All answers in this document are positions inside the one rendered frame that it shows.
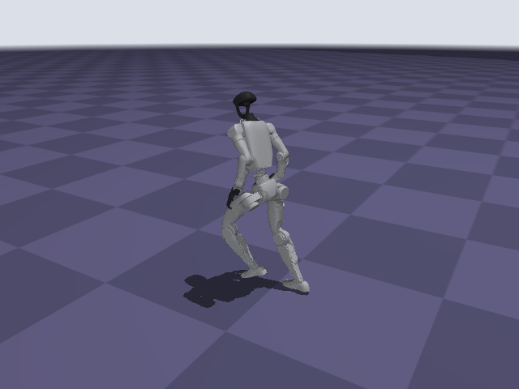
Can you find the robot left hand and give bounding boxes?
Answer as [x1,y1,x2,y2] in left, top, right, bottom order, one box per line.
[226,187,240,209]

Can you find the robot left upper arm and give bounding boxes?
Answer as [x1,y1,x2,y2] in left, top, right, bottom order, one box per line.
[227,124,253,166]

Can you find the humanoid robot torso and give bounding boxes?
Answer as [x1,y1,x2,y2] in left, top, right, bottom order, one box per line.
[239,118,279,203]

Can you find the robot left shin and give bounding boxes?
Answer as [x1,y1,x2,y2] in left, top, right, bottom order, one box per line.
[221,227,258,270]

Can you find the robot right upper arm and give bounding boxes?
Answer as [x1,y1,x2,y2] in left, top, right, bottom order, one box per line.
[266,123,289,161]

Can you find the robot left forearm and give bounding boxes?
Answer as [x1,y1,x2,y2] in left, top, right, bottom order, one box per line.
[233,156,249,194]

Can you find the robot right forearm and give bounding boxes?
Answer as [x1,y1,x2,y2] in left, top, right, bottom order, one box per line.
[270,157,289,182]

